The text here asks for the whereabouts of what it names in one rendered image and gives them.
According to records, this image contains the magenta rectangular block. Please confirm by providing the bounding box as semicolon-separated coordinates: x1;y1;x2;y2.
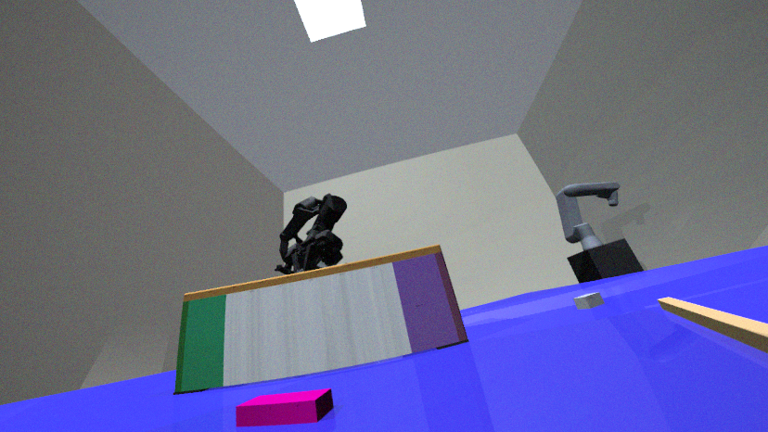
236;388;334;427

